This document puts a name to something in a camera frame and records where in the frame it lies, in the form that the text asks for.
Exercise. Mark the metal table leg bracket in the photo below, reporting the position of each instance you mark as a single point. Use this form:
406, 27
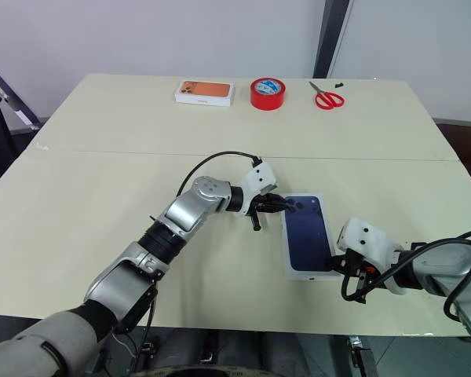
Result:
358, 349

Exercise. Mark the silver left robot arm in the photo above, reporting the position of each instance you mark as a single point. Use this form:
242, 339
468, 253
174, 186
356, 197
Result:
188, 212

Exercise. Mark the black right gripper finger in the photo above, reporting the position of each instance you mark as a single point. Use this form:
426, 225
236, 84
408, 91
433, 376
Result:
338, 260
342, 271

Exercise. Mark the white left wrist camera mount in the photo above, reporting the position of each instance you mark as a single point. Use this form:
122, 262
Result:
259, 176

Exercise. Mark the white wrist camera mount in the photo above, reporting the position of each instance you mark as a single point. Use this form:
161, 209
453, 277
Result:
259, 176
365, 235

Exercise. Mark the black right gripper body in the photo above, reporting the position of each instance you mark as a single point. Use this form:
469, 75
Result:
359, 271

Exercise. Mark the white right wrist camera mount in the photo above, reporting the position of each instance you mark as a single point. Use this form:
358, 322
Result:
365, 235

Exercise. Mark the dark vertical post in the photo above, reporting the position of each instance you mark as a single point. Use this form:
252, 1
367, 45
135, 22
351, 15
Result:
333, 35

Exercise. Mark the slanted metal frame bar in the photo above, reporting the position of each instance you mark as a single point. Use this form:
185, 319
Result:
12, 100

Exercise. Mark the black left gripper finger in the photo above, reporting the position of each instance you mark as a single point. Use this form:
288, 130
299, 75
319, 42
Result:
276, 207
278, 198

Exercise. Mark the red tape roll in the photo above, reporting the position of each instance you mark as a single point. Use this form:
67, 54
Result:
267, 103

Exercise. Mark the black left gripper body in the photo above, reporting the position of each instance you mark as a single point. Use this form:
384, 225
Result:
256, 218

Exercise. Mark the orange printed phone box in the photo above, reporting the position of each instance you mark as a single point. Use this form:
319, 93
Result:
206, 89

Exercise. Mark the white phone box lid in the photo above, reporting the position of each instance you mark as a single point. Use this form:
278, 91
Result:
306, 239

